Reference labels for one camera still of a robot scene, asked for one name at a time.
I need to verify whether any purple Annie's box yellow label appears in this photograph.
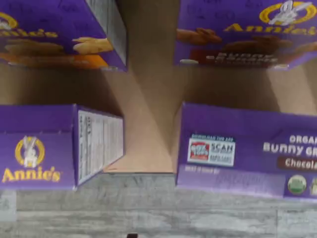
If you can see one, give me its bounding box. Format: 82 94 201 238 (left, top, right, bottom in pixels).
0 103 125 191
0 0 129 73

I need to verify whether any brown wooden shelf board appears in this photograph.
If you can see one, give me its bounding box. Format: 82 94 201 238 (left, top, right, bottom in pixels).
0 0 317 175

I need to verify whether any purple Annie's box brown label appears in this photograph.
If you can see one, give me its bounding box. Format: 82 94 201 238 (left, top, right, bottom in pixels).
172 0 317 71
174 102 317 199

